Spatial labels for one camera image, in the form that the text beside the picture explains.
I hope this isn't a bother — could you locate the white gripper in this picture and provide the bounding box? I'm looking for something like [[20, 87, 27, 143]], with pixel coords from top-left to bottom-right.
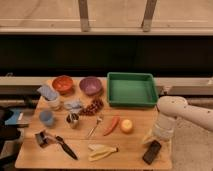
[[142, 113, 176, 144]]

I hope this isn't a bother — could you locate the black eraser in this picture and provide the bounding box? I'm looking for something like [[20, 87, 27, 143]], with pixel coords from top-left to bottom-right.
[[142, 140, 161, 164]]

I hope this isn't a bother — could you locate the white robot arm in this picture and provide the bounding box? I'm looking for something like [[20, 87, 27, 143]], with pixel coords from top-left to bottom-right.
[[142, 96, 213, 144]]

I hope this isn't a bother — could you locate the purple bowl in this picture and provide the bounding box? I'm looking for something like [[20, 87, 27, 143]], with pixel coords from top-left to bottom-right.
[[79, 76, 102, 96]]

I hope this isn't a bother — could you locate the orange bowl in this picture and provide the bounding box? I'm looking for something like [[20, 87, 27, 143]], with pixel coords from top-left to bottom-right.
[[52, 75, 73, 94]]

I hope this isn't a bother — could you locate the yellow apple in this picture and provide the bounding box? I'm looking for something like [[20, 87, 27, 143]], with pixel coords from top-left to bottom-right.
[[120, 119, 133, 134]]

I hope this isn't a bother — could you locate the green plastic tray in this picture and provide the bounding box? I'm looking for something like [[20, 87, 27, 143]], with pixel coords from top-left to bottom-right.
[[107, 72, 158, 108]]

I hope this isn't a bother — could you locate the metal fork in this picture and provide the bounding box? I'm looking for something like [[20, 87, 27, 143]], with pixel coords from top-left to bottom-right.
[[86, 115, 104, 139]]

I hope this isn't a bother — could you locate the red grapes bunch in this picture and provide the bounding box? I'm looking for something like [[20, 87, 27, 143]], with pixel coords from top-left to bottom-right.
[[79, 98, 104, 116]]

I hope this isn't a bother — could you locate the small metal cup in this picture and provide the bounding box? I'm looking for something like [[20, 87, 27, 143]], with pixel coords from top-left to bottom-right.
[[66, 113, 79, 129]]

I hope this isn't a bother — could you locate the crumpled white cloth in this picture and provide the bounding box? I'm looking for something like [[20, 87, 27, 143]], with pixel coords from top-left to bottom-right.
[[64, 100, 83, 113]]

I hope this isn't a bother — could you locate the white cup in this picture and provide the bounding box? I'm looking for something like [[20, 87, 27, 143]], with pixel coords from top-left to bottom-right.
[[47, 97, 61, 110]]

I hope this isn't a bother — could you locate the blue plastic cup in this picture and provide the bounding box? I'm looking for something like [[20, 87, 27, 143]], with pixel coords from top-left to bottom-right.
[[39, 110, 54, 127]]

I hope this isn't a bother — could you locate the black metal clip tool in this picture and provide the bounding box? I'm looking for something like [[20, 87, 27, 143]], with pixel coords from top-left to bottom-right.
[[35, 130, 56, 148]]

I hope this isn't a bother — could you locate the blue sponge cloth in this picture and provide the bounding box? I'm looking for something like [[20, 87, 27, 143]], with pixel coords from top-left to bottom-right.
[[37, 84, 58, 101]]

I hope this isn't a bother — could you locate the blue book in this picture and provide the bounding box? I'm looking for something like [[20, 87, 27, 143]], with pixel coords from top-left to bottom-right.
[[5, 108, 34, 127]]

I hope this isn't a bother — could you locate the black handled knife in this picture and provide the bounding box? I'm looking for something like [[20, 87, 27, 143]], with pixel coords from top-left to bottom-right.
[[55, 136, 78, 160]]

